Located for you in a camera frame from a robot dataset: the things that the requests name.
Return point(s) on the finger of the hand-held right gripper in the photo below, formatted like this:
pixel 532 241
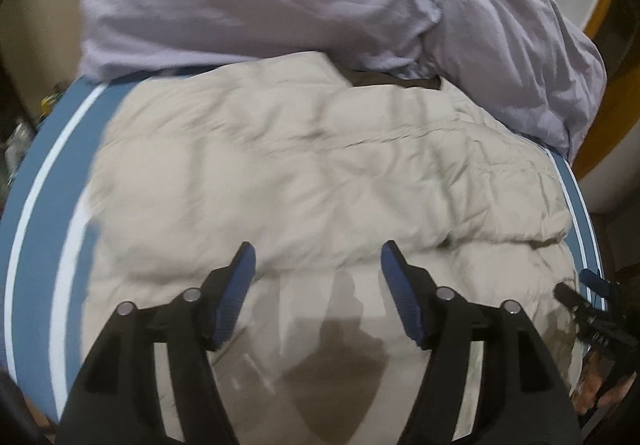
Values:
pixel 594 278
pixel 567 296

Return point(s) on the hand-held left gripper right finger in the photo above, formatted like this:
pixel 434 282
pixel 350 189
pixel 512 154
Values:
pixel 402 295

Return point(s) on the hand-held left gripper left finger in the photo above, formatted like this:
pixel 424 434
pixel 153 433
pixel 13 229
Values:
pixel 235 295

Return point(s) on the beige puffer jacket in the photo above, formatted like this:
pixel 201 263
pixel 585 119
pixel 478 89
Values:
pixel 310 165

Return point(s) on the person's right hand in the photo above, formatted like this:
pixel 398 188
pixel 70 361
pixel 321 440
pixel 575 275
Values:
pixel 597 390

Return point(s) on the blue white striped bed sheet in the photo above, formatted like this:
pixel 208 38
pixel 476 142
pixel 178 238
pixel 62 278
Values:
pixel 50 225

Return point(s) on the bedside clutter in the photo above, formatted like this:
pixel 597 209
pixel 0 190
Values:
pixel 30 135

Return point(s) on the wooden door frame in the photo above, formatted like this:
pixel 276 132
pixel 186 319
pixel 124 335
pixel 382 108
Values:
pixel 607 25

